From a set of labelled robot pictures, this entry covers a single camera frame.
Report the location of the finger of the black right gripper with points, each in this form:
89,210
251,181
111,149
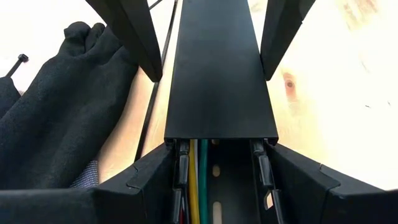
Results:
136,34
280,34

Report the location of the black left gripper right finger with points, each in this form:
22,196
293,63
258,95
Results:
326,205

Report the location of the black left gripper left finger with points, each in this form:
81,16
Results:
109,205

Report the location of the black duct cover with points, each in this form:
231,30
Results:
217,77

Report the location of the black zip tie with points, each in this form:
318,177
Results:
152,109
23,58

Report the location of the black glove with grey cuff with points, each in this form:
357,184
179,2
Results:
62,109

